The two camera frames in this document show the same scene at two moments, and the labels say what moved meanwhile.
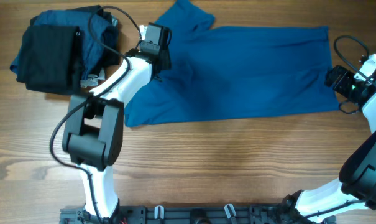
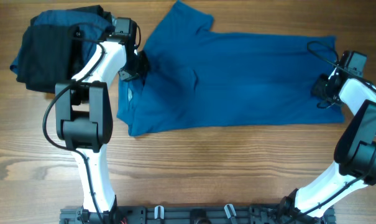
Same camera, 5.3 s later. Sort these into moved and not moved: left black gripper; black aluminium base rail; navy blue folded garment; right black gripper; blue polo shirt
Moved: right black gripper; left black gripper; blue polo shirt
Not moved: navy blue folded garment; black aluminium base rail
